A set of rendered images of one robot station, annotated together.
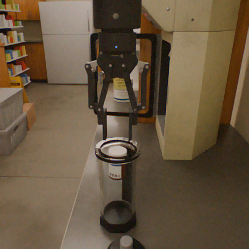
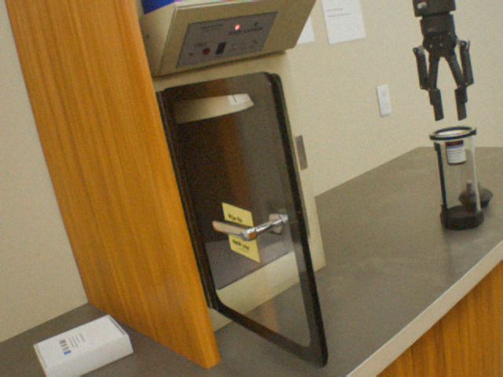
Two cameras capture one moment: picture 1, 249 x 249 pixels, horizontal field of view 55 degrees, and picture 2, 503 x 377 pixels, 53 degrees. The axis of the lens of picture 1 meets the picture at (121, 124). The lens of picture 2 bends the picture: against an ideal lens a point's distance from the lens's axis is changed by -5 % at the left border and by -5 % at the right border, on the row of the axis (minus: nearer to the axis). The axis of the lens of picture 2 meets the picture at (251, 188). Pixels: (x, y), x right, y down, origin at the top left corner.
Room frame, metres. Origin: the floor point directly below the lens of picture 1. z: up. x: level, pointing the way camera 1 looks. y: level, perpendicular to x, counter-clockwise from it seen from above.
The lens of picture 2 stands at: (1.60, 0.57, 1.41)
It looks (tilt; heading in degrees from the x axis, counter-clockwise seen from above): 14 degrees down; 230
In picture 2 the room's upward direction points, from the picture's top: 12 degrees counter-clockwise
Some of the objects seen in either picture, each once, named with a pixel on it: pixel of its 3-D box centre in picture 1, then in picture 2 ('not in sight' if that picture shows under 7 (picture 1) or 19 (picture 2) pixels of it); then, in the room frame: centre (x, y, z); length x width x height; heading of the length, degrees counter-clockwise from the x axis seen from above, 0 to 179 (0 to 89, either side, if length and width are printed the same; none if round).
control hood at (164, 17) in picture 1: (151, 15); (239, 29); (0.98, -0.11, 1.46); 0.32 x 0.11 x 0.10; 178
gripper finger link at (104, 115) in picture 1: (104, 124); (460, 104); (0.51, 0.04, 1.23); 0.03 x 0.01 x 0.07; 178
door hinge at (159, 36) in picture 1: (156, 79); (189, 203); (1.12, -0.17, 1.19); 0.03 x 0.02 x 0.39; 178
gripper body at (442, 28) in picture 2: (117, 55); (438, 36); (0.51, 0.01, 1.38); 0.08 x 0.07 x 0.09; 88
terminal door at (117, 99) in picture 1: (122, 77); (236, 217); (1.15, -0.01, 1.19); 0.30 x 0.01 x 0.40; 81
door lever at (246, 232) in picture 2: not in sight; (245, 225); (1.19, 0.06, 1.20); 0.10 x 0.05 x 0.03; 81
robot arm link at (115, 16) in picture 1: (117, 15); (432, 3); (0.51, 0.01, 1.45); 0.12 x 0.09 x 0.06; 178
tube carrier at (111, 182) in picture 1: (117, 184); (457, 174); (0.51, 0.01, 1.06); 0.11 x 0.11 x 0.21
